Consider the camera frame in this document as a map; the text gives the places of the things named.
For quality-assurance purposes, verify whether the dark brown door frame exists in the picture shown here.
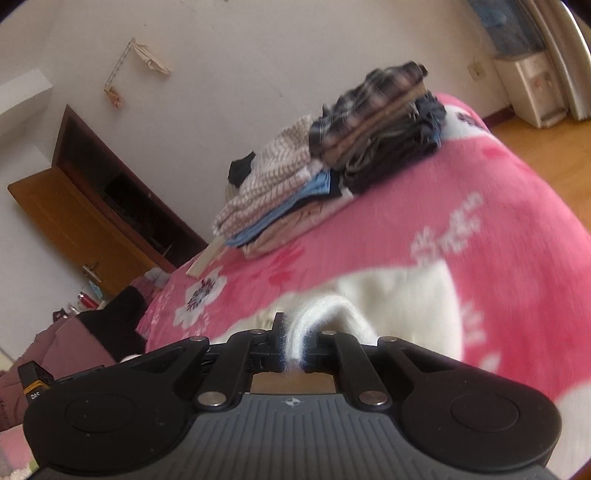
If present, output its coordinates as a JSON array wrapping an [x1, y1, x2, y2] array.
[[51, 104, 208, 273]]

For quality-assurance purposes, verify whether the wall chain with paper tags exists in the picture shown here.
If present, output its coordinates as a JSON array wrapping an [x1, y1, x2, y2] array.
[[104, 39, 172, 109]]

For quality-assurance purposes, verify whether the white fuzzy sweater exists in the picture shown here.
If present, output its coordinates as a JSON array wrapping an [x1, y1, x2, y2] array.
[[117, 265, 465, 374]]

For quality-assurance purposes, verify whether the pink floral blanket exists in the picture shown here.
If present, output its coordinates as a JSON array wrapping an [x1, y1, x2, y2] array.
[[0, 92, 591, 480]]

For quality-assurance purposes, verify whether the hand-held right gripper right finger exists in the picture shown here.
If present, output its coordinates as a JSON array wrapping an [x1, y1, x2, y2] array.
[[302, 329, 446, 406]]

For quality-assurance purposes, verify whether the stack of light folded clothes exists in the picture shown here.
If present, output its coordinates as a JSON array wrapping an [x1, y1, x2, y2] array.
[[212, 115, 356, 259]]

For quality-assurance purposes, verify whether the stack of dark folded clothes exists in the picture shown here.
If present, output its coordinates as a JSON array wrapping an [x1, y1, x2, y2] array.
[[308, 61, 446, 195]]

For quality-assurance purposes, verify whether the orange wooden door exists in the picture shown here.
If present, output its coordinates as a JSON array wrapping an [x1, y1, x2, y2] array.
[[7, 166, 178, 301]]

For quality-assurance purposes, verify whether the beige flat strip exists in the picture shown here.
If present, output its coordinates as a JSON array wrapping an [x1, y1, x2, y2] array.
[[187, 237, 227, 278]]

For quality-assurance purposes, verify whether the beige curtain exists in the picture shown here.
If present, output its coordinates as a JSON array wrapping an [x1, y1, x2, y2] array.
[[531, 0, 591, 121]]

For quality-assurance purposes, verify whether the small black cloth item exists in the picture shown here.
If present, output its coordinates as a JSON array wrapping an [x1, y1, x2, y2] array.
[[228, 152, 257, 188]]

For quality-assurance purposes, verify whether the white water dispenser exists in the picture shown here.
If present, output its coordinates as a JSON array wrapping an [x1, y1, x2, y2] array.
[[494, 51, 566, 129]]

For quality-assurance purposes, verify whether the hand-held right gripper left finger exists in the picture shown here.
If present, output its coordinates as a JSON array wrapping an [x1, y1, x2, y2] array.
[[127, 312, 287, 407]]

